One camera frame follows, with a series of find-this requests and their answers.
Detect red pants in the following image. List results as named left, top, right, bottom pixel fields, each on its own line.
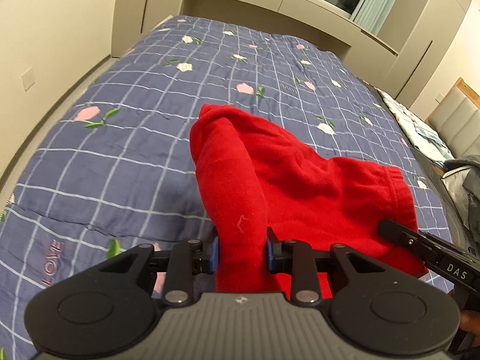
left=190, top=105, right=427, bottom=293

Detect right hand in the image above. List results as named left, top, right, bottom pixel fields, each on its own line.
left=460, top=310, right=480, bottom=336

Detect grey white bag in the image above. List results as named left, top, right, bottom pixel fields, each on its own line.
left=442, top=165, right=479, bottom=245

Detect grey jacket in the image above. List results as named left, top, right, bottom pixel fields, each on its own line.
left=442, top=154, right=479, bottom=210

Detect blue floral checked quilt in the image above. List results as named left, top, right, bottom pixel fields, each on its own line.
left=1, top=16, right=452, bottom=359

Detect light blue folded bedding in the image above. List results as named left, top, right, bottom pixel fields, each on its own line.
left=377, top=89, right=454, bottom=165

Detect wooden padded headboard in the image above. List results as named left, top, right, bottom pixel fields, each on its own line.
left=426, top=78, right=480, bottom=158

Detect beige window cabinet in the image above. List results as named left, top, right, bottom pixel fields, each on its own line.
left=112, top=0, right=473, bottom=105

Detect white wall switch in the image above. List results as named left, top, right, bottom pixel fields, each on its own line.
left=21, top=67, right=36, bottom=92

